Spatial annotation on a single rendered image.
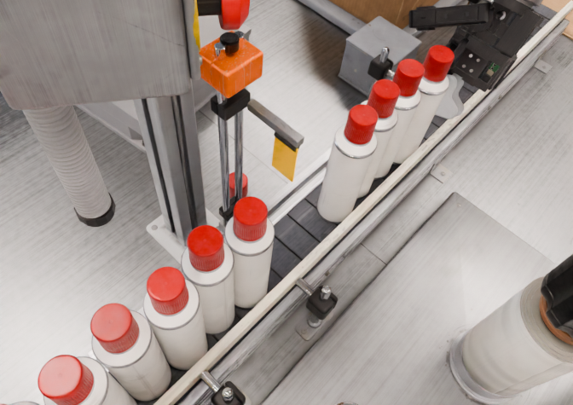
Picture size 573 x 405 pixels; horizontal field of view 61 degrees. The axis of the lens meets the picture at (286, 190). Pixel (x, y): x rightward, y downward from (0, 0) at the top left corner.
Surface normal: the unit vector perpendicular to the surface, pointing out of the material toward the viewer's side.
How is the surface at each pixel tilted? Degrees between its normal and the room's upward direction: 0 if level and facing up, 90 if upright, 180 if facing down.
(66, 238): 0
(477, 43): 60
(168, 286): 3
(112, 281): 0
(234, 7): 76
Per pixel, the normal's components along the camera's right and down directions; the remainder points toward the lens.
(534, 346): -0.82, 0.46
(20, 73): 0.21, 0.83
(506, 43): -0.55, 0.23
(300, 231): 0.08, -0.54
